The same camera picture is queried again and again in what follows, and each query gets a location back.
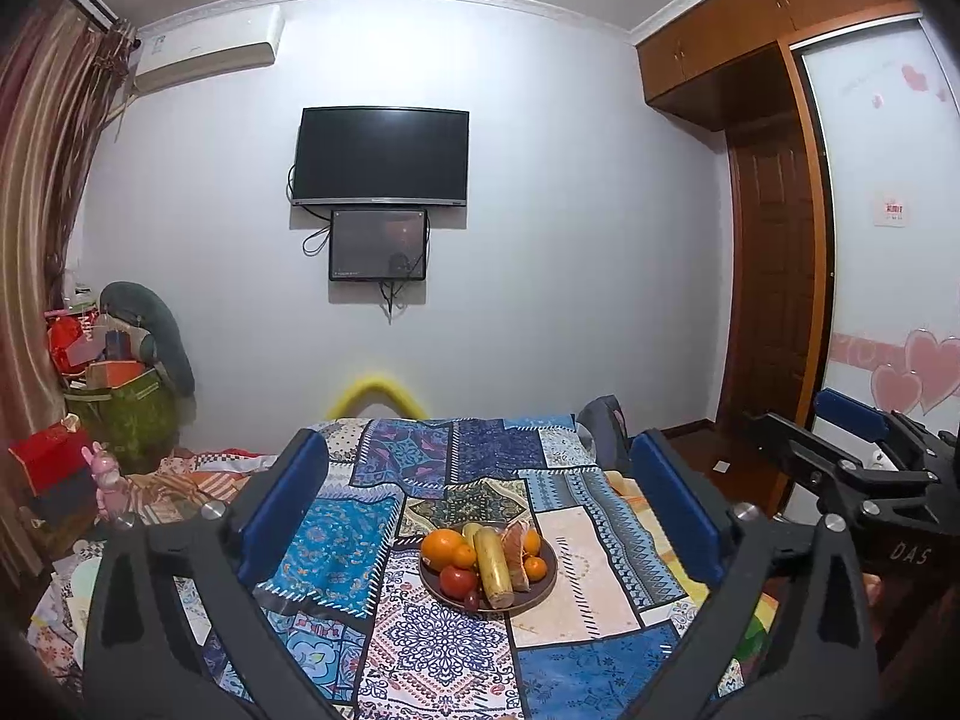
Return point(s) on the green patterned box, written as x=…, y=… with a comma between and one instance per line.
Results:
x=131, y=420

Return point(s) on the small black wall monitor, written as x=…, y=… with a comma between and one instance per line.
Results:
x=379, y=244

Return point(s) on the brown wooden upper cabinet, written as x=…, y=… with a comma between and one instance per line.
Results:
x=720, y=37

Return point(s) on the brown striped curtain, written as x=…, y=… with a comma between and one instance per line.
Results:
x=45, y=202

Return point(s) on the floral bedsheet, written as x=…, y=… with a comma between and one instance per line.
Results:
x=165, y=487

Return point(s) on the large orange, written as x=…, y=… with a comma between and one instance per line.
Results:
x=439, y=547

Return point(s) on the grey plush toy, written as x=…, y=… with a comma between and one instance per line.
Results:
x=161, y=337

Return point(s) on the peeled sweet potato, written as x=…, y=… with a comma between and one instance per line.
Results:
x=514, y=540

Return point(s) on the grey backpack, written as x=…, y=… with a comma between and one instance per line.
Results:
x=604, y=427

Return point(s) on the yellow chair back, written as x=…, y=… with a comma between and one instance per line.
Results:
x=375, y=386

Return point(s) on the red and white door sticker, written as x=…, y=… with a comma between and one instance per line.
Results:
x=891, y=211

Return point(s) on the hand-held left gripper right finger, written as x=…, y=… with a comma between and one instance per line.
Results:
x=675, y=502

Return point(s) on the brown wooden door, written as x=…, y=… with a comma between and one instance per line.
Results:
x=776, y=277

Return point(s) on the small mandarin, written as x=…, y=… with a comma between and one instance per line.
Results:
x=465, y=556
x=535, y=568

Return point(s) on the brown round plate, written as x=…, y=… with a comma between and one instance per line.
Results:
x=540, y=592

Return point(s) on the red tomato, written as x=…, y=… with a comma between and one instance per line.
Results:
x=457, y=583

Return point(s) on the orange box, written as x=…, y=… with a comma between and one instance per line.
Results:
x=116, y=373

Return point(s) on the black wall television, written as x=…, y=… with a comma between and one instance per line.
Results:
x=379, y=157

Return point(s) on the medium orange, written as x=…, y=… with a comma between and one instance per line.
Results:
x=532, y=542

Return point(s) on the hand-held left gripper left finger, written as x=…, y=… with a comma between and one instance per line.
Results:
x=289, y=495

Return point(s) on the dark red grape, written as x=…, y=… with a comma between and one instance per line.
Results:
x=471, y=601

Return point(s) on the red gift box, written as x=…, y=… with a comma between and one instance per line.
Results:
x=49, y=457

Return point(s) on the pink bunny toy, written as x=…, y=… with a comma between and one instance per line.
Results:
x=105, y=480

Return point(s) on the blue patchwork tablecloth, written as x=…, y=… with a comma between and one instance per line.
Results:
x=585, y=577

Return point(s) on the yellow corn cob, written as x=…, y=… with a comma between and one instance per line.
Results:
x=495, y=566

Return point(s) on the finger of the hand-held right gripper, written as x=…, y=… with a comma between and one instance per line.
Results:
x=787, y=439
x=855, y=412

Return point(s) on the red bag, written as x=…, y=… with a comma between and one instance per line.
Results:
x=67, y=337

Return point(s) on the white air conditioner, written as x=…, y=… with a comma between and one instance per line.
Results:
x=202, y=52

